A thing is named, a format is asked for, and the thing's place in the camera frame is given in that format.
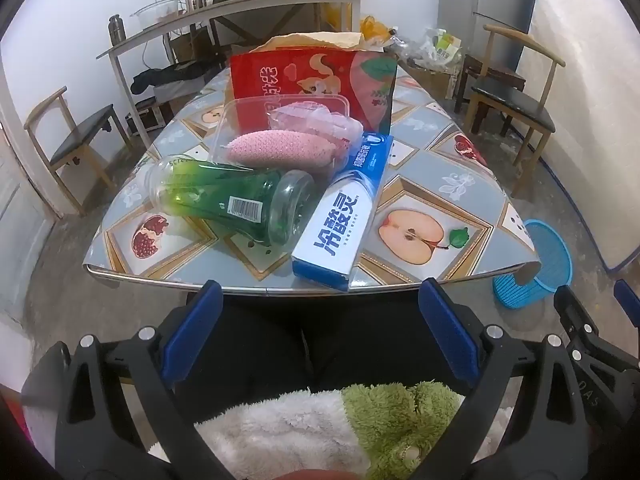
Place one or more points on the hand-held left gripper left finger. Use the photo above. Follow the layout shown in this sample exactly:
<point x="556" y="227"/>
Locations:
<point x="192" y="327"/>

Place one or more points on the red snack bag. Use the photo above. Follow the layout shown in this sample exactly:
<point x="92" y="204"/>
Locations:
<point x="300" y="80"/>

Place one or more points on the black cloth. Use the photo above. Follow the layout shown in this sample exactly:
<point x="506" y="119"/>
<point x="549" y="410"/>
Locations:
<point x="165" y="77"/>

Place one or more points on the steel thermos bottle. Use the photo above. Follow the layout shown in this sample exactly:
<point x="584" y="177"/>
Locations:
<point x="117" y="30"/>

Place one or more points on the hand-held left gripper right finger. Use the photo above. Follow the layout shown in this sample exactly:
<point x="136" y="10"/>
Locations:
<point x="450" y="330"/>

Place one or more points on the brown paper bag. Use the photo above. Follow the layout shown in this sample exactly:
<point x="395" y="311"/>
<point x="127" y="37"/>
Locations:
<point x="320" y="40"/>

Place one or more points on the yellow plastic bag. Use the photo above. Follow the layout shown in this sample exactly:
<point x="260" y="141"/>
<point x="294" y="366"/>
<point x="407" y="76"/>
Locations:
<point x="372" y="27"/>

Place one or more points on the clear plastic container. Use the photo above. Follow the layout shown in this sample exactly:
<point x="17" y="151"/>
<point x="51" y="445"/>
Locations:
<point x="155" y="12"/>

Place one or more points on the wooden chair black seat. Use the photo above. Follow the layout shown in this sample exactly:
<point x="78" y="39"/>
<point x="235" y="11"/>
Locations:
<point x="82" y="132"/>
<point x="515" y="105"/>

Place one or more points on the dark wooden stool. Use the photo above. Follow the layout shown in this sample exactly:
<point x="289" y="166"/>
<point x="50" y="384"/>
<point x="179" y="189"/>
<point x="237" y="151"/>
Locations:
<point x="492" y="76"/>

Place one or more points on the blue toothpaste box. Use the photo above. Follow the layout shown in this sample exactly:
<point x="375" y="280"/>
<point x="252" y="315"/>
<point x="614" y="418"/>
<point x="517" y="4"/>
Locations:
<point x="340" y="210"/>

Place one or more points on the pink oblong sponge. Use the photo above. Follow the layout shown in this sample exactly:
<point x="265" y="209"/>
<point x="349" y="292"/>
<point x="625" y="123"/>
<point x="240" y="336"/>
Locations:
<point x="280" y="147"/>

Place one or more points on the clear plastic tray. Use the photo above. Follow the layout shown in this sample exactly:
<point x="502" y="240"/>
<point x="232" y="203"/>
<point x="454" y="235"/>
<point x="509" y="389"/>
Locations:
<point x="240" y="115"/>

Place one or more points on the pile of plastic bags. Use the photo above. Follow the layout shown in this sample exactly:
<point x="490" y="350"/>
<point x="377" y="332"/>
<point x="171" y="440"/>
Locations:
<point x="435" y="45"/>

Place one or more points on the white panel door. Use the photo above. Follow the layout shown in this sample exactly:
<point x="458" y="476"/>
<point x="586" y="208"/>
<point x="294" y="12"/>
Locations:
<point x="20" y="220"/>

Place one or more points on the cardboard box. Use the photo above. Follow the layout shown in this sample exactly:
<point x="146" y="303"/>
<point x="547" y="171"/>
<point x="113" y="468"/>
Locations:
<point x="435" y="80"/>
<point x="190" y="45"/>

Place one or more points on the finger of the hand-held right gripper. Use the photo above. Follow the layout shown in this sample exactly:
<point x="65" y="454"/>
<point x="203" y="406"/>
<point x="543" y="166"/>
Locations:
<point x="629" y="297"/>
<point x="575" y="320"/>

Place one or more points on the long wooden side table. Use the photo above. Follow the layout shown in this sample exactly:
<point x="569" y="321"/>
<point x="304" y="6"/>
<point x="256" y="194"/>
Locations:
<point x="200" y="15"/>

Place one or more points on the fruit print tablecloth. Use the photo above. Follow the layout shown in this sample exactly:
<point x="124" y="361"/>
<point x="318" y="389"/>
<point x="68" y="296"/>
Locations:
<point x="440" y="180"/>

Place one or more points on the clear bottle green liquid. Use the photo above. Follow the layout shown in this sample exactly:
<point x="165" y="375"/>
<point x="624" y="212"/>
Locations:
<point x="225" y="195"/>

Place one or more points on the blue plastic basket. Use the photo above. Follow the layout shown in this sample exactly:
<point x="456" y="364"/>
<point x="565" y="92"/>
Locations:
<point x="545" y="260"/>

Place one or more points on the clear package pink contents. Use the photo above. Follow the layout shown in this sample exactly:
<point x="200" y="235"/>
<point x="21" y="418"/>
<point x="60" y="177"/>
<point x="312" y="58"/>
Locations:
<point x="320" y="120"/>

